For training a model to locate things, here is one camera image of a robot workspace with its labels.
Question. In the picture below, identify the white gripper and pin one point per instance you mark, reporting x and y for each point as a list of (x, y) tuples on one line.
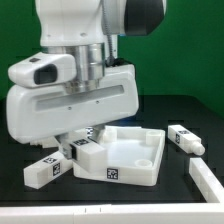
[(34, 114)]

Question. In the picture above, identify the white desk tabletop tray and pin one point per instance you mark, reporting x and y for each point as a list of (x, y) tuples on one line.
[(133, 156)]

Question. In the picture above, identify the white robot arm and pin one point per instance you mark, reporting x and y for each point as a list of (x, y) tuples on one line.
[(76, 81)]

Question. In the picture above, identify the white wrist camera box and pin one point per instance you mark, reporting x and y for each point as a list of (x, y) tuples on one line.
[(43, 69)]

